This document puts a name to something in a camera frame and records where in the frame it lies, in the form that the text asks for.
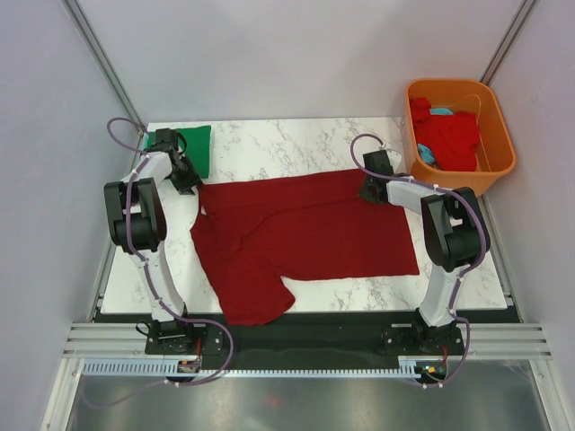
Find dark red t shirt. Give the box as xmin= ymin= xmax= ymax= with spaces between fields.
xmin=190 ymin=170 xmax=420 ymax=326

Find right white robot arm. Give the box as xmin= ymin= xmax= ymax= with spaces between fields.
xmin=360 ymin=150 xmax=491 ymax=354

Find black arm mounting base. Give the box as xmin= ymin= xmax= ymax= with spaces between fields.
xmin=96 ymin=307 xmax=521 ymax=369

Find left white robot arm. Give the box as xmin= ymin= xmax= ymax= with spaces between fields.
xmin=103 ymin=128 xmax=202 ymax=353

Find folded green t shirt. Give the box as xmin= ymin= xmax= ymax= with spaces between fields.
xmin=142 ymin=124 xmax=213 ymax=180

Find light blue t shirt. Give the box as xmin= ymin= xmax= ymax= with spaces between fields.
xmin=417 ymin=107 xmax=454 ymax=166

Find bright red t shirt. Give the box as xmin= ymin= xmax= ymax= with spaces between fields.
xmin=410 ymin=98 xmax=481 ymax=172

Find orange plastic basket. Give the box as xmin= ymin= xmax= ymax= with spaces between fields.
xmin=403 ymin=78 xmax=517 ymax=196

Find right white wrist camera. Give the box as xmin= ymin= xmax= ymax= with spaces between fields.
xmin=385 ymin=148 xmax=405 ymax=173

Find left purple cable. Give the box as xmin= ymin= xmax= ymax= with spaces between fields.
xmin=80 ymin=117 xmax=235 ymax=409

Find purple cable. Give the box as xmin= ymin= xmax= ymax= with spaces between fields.
xmin=80 ymin=117 xmax=235 ymax=409
xmin=349 ymin=134 xmax=491 ymax=391

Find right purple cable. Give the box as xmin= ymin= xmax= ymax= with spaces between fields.
xmin=349 ymin=134 xmax=491 ymax=391

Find aluminium rail profile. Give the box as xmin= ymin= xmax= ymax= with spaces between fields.
xmin=63 ymin=323 xmax=551 ymax=360

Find left aluminium frame post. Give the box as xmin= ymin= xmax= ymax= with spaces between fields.
xmin=61 ymin=0 xmax=142 ymax=123

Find aluminium frame post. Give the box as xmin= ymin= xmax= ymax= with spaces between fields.
xmin=480 ymin=0 xmax=539 ymax=86
xmin=61 ymin=0 xmax=142 ymax=123

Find white slotted cable duct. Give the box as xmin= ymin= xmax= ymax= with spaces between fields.
xmin=83 ymin=354 xmax=466 ymax=377

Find right aluminium frame post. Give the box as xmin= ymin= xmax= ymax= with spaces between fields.
xmin=480 ymin=0 xmax=539 ymax=86

